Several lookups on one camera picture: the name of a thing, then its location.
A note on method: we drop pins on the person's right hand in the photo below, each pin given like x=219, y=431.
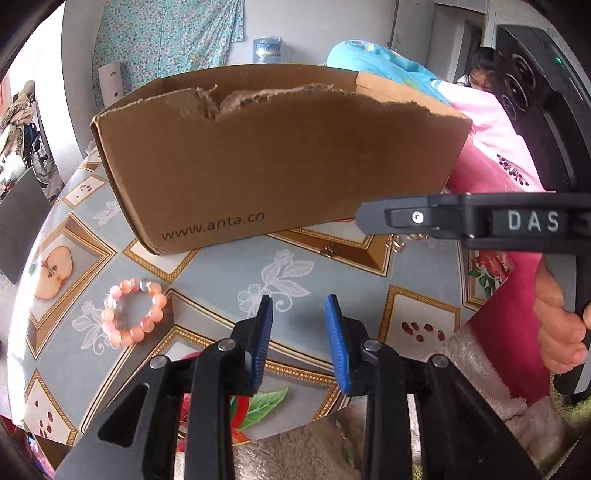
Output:
x=554, y=332

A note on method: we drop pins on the torn cardboard box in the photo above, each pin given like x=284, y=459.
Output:
x=277, y=161

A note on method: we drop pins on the teal floral hanging cloth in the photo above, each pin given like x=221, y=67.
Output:
x=161, y=37

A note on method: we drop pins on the blue patterned quilt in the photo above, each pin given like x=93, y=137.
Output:
x=383, y=60

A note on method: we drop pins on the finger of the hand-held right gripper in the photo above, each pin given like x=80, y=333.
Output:
x=406, y=217

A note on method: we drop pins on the white paper card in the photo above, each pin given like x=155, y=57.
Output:
x=111, y=83

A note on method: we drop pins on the fluffy white garment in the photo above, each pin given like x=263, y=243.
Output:
x=521, y=415

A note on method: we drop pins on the blue water bottle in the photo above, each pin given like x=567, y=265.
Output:
x=268, y=50

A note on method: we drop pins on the black side table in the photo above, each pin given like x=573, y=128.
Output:
x=23, y=221

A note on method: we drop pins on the red floral blanket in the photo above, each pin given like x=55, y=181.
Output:
x=503, y=300

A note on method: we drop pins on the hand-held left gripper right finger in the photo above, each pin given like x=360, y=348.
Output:
x=337, y=350

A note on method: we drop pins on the pile of clothes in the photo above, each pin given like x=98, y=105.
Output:
x=21, y=115

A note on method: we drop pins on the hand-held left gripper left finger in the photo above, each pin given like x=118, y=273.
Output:
x=261, y=341

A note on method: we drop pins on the wheelchair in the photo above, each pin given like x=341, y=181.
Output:
x=44, y=157

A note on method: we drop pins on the pink quilt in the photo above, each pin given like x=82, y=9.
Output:
x=489, y=134

